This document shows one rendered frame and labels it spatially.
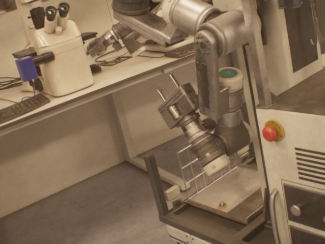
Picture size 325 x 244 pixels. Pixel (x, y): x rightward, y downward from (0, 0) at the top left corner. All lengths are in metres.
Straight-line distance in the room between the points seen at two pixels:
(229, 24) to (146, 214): 1.49
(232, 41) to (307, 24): 0.30
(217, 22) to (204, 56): 0.09
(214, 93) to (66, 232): 1.53
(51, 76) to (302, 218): 1.24
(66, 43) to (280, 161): 1.15
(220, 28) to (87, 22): 1.85
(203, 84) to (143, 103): 1.94
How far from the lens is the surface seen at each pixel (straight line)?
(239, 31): 1.22
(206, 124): 1.41
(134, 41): 2.29
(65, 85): 2.09
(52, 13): 2.01
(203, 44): 1.19
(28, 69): 2.02
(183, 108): 1.37
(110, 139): 3.11
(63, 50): 2.08
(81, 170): 3.08
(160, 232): 2.32
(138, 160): 3.02
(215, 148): 1.36
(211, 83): 1.23
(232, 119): 1.35
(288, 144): 1.23
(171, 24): 1.34
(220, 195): 1.84
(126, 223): 2.47
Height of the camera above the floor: 1.23
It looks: 20 degrees down
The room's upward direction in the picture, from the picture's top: 14 degrees counter-clockwise
